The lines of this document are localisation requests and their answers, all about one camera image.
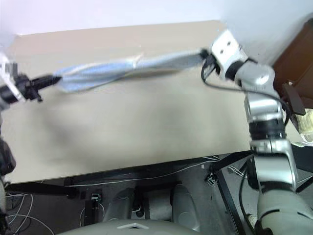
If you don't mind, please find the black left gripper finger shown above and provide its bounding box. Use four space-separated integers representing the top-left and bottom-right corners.
32 78 62 89
31 74 62 84

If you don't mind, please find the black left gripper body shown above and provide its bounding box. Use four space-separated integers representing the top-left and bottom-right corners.
14 72 44 102

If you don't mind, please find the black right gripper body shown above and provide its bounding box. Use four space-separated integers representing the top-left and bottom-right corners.
202 53 221 75

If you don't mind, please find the light blue towel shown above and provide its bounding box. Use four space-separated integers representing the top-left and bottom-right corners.
52 49 208 95

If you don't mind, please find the brown wooden cabinet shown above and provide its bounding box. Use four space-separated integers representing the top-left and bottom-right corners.
270 16 313 108

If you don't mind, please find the black flat device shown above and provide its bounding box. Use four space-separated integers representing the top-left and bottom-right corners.
281 83 307 116

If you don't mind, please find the clear plastic bag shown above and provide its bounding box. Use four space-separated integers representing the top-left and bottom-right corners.
292 113 313 144

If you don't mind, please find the small black connector box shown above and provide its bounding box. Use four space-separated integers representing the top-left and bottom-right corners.
206 172 218 187

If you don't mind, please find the small black power adapter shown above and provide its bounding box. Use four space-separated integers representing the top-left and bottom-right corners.
90 192 103 210

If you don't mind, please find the grey rounded robot shell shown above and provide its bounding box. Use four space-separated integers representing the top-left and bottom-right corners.
171 184 200 233
104 188 135 224

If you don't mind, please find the grey robot torso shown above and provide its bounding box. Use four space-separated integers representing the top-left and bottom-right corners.
58 219 196 235

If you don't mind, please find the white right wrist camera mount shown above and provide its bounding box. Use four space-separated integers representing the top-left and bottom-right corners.
210 29 248 74

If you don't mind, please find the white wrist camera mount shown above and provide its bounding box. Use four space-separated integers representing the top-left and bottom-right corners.
210 29 248 74
0 55 25 101

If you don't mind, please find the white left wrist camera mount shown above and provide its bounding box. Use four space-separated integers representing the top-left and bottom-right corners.
0 55 25 101

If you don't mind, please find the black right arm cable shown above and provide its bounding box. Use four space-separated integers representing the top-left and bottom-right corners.
201 57 294 133

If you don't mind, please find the black metal table frame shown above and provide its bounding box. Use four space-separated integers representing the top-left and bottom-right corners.
4 149 256 235

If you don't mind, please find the white floor cable bundle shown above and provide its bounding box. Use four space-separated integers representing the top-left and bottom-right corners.
4 192 42 235

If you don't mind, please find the long white cable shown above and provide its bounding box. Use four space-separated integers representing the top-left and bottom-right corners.
67 156 222 188

